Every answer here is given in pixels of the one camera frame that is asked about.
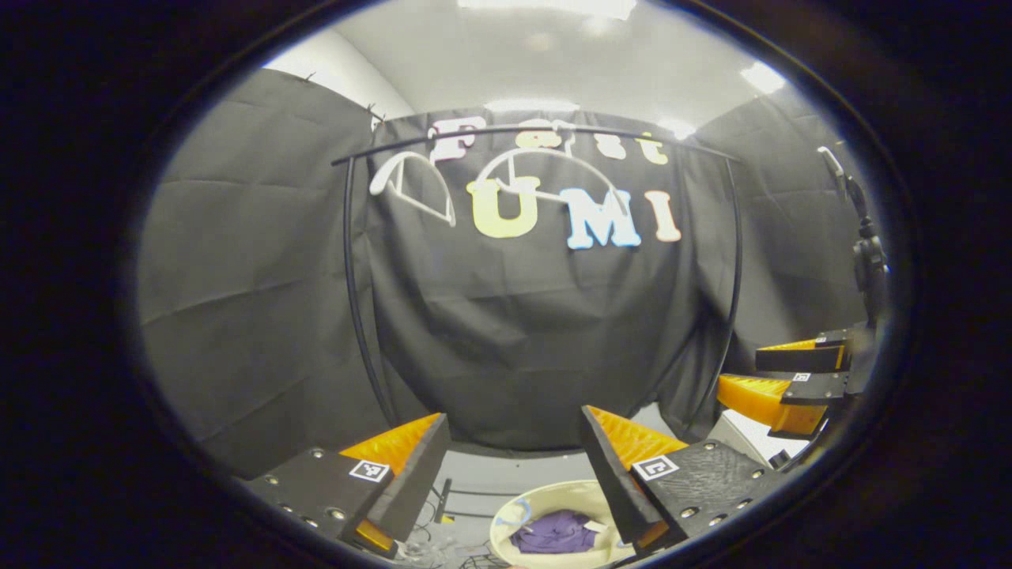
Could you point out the beige laundry hamper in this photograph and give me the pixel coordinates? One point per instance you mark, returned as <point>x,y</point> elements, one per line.
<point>553,498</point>

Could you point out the white plastic clothes hanger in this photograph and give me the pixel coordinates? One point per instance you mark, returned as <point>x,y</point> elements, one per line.
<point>506,158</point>
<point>378,180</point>

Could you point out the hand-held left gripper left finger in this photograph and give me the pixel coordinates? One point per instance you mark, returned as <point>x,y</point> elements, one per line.
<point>415,482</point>

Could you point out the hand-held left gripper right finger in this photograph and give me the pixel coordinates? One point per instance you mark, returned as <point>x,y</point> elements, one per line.
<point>613,478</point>

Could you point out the white paper hang tag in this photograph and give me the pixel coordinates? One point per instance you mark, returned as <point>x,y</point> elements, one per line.
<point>594,526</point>

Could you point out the white flat panel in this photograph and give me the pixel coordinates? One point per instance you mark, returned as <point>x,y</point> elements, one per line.
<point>743,438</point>

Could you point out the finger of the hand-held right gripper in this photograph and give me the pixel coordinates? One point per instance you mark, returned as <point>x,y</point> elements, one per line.
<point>798,359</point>
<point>814,389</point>

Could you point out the large ceiling light panel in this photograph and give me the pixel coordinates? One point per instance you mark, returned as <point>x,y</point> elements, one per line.
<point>553,6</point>

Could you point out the black backdrop cloth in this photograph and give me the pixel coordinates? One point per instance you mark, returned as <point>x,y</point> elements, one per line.
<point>514,332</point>

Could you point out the black metal clothes rack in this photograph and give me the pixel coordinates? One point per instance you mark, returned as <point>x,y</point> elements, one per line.
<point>346,237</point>

